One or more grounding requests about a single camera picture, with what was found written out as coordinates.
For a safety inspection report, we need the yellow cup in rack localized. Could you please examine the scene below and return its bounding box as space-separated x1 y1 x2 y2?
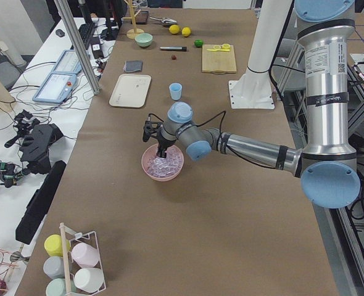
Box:
44 234 63 257

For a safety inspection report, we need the pink cup in rack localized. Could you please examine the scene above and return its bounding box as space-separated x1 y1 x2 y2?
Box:
71 242 100 268

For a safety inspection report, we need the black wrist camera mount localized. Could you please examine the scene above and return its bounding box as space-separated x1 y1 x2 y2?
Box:
143 113 163 142

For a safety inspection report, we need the wooden cutting board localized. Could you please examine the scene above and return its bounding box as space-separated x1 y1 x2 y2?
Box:
202 44 237 74

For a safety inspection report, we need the aluminium frame post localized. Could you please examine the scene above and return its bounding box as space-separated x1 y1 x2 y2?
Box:
55 0 100 95

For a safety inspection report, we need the green lime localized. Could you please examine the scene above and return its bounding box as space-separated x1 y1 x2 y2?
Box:
194 39 204 48

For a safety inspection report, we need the white cup in rack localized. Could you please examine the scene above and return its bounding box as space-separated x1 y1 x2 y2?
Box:
74 268 104 293

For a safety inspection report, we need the pile of clear ice cubes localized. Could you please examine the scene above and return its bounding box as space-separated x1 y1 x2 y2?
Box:
144 147 184 178

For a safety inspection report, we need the metal ice scoop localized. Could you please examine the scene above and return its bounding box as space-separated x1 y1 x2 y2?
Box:
149 17 178 26

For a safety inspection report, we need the white wire cup rack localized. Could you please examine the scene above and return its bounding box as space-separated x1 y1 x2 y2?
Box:
59 223 107 295

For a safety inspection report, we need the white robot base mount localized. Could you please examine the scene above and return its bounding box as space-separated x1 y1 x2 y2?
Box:
229 0 293 109

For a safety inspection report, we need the light blue plastic cup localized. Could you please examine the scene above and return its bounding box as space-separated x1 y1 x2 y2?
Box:
169 83 183 101

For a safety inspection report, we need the grey cup in rack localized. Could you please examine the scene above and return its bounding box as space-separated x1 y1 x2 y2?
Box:
43 256 65 279

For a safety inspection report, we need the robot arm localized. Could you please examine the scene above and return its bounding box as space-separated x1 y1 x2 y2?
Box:
143 1 360 208

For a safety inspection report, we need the green cup in rack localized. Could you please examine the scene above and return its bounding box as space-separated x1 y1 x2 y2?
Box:
45 278 67 296

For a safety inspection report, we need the grey folded cloth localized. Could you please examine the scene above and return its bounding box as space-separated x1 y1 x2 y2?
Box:
123 60 143 73

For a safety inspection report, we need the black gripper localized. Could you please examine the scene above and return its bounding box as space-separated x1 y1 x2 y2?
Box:
156 128 176 158

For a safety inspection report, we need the black long box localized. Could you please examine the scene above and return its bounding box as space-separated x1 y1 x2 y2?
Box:
15 160 66 245

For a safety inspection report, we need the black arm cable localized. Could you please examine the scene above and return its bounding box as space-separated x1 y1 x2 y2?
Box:
196 110 228 139

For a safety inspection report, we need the wooden mug tree stand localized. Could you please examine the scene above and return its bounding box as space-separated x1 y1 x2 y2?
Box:
123 0 144 39

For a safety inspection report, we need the steel muddler black tip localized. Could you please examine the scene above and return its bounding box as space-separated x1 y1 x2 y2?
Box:
159 46 187 52

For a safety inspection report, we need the yellow plastic knife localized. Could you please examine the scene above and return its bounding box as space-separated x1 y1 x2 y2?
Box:
206 48 230 52

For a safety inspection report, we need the pink bowl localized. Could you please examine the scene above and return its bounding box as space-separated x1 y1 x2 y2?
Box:
141 144 184 181

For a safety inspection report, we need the robot teach pendant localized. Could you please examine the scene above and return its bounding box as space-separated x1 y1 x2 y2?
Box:
33 72 77 104

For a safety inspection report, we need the black keyboard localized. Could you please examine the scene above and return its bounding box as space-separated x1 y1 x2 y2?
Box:
78 23 96 50

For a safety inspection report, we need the whole yellow lemon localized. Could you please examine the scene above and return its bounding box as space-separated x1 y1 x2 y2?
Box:
168 25 180 35
181 27 191 38

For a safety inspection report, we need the cream rabbit tray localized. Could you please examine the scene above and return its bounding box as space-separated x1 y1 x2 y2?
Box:
109 73 151 109

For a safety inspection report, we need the mint green bowl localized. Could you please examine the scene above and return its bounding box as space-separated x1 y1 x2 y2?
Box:
134 33 153 48

